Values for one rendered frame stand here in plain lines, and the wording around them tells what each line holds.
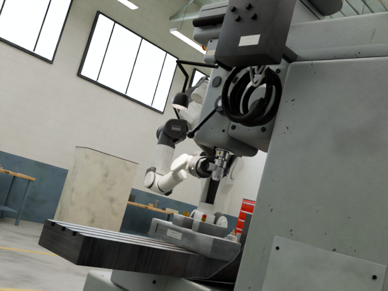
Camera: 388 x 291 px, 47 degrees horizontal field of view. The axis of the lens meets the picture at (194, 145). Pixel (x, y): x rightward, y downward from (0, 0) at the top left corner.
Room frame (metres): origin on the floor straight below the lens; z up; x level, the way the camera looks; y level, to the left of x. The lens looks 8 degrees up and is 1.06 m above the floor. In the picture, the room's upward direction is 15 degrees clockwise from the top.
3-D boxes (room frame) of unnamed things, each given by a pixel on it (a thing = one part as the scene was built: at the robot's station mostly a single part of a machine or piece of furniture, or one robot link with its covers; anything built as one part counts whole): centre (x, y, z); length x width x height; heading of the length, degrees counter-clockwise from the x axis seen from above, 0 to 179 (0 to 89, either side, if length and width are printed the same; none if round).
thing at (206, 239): (1.73, -0.09, 0.97); 0.35 x 0.15 x 0.11; 41
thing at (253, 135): (1.57, -0.25, 1.47); 0.24 x 0.19 x 0.26; 134
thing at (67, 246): (1.75, -0.15, 0.88); 1.24 x 0.23 x 0.08; 134
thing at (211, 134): (1.71, -0.12, 1.47); 0.21 x 0.19 x 0.32; 134
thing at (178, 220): (1.75, -0.07, 1.01); 0.15 x 0.06 x 0.04; 131
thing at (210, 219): (1.71, -0.11, 1.03); 0.06 x 0.05 x 0.06; 131
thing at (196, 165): (1.80, -0.07, 1.23); 0.13 x 0.12 x 0.10; 116
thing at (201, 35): (1.70, -0.12, 1.81); 0.47 x 0.26 x 0.16; 44
